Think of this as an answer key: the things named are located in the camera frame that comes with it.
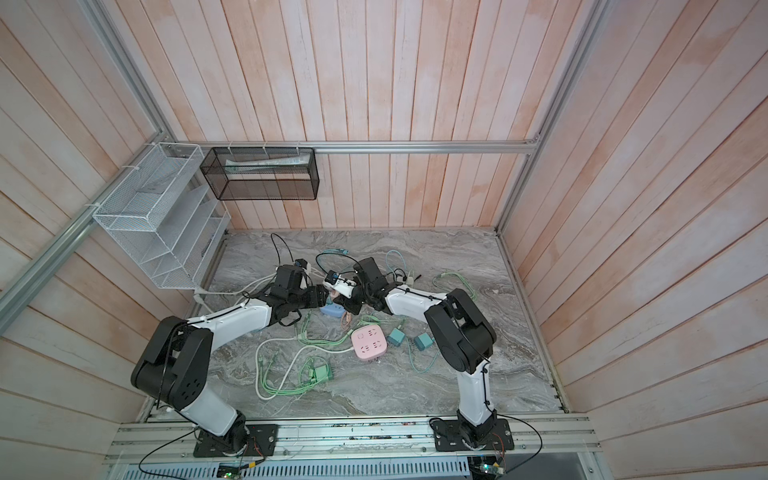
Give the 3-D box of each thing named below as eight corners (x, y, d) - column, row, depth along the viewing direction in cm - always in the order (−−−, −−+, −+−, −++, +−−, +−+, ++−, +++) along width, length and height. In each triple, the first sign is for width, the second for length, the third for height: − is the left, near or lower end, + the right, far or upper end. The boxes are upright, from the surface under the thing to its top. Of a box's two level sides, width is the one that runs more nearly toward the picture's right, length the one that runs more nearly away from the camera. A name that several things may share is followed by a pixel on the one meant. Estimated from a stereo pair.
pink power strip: (350, 360, 88) (350, 357, 86) (352, 328, 94) (352, 324, 92) (386, 360, 88) (386, 357, 86) (386, 328, 94) (386, 324, 92)
